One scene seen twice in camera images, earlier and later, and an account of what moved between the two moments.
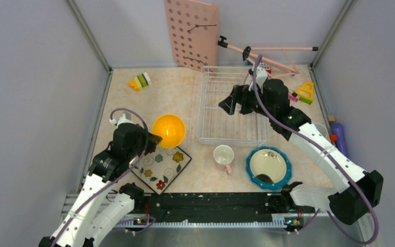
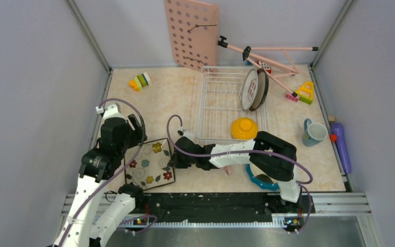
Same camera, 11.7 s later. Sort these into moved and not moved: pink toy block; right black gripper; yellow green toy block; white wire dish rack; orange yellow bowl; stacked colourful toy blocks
Moved: orange yellow bowl; right black gripper
Not moved: stacked colourful toy blocks; white wire dish rack; yellow green toy block; pink toy block
